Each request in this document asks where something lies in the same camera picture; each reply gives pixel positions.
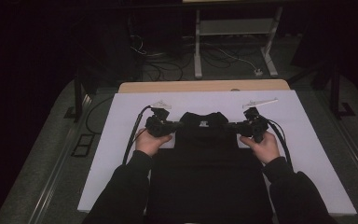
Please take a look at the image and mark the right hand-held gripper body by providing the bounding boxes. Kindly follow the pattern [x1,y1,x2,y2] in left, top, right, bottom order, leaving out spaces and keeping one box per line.
[237,98,279,144]

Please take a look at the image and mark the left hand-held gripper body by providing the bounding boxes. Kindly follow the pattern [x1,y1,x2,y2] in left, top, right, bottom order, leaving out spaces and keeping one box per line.
[145,99,176,138]

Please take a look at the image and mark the black tank top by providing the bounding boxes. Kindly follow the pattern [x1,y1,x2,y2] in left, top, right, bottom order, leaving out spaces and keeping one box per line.
[145,111,274,224]

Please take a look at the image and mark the person's left hand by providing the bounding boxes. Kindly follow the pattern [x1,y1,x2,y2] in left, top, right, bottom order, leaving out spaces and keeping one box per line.
[134,127,173,158]

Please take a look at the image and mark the person's right hand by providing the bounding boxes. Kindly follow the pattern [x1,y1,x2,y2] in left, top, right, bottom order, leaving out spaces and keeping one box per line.
[240,130,282,166]

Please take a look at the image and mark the white board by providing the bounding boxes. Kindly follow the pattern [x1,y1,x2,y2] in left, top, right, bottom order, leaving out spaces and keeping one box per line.
[77,90,358,217]

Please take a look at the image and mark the black metal stand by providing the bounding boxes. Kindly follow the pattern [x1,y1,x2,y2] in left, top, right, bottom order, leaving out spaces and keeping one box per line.
[287,60,357,119]
[63,66,91,123]

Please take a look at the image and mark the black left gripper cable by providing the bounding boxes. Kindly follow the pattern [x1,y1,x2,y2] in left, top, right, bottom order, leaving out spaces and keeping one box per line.
[121,105,153,166]

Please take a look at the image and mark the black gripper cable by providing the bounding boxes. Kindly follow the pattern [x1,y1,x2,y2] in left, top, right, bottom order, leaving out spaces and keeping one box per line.
[121,105,153,166]
[266,119,295,171]

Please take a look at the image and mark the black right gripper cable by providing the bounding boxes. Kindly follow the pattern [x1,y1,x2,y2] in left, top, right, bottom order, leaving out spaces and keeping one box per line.
[266,119,295,171]

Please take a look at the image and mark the black floor cable bundle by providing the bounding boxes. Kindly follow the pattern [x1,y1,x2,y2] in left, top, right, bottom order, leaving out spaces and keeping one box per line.
[141,60,185,82]

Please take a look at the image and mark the white cable with plug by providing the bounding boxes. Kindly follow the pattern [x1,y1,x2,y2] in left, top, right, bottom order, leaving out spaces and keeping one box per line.
[215,47,265,77]

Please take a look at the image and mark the thin black floor cable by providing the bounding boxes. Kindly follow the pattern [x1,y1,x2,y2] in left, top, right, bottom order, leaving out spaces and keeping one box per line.
[84,95,116,136]

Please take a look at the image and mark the white metal desk frame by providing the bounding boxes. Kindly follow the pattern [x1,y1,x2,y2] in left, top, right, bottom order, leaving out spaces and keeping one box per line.
[193,6,284,79]

